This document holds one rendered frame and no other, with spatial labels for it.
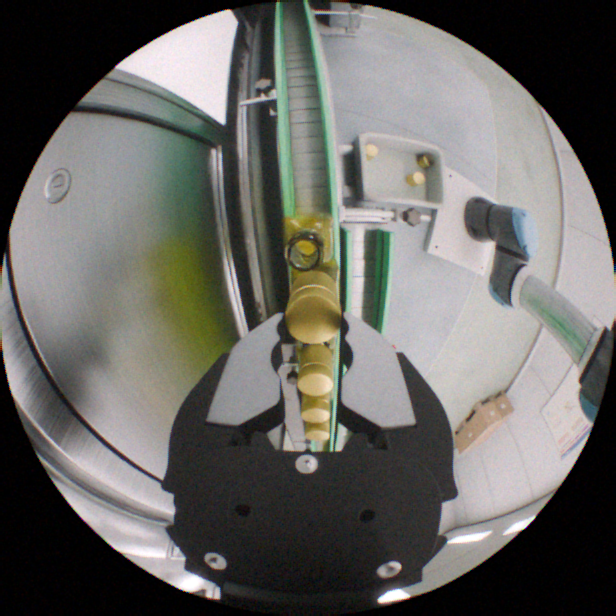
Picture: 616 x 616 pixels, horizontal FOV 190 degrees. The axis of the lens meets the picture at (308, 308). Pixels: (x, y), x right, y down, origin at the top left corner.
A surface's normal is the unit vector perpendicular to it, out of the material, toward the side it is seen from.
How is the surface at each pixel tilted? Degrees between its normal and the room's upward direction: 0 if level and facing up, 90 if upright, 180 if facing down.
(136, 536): 90
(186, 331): 90
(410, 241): 0
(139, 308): 90
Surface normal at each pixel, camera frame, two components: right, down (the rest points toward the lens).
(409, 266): -0.04, 0.47
